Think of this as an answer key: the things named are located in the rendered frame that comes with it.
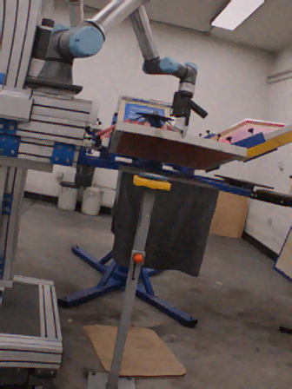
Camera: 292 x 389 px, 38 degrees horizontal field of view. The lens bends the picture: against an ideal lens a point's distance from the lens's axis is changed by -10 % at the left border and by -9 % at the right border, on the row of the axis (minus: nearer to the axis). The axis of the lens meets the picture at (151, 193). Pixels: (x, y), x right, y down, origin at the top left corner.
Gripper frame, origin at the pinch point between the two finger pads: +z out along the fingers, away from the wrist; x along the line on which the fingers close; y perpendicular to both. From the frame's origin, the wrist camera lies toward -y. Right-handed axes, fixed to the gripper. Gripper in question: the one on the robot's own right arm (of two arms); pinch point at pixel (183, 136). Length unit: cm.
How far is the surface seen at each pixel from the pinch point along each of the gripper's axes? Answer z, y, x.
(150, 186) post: 25.3, 12.8, 22.7
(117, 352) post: 98, 13, 6
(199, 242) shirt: 43.8, -18.0, -14.0
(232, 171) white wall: -57, -162, -467
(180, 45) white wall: -232, -48, -439
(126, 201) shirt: 30.9, 18.1, -11.6
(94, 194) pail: 16, 33, -440
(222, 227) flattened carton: 29, -161, -465
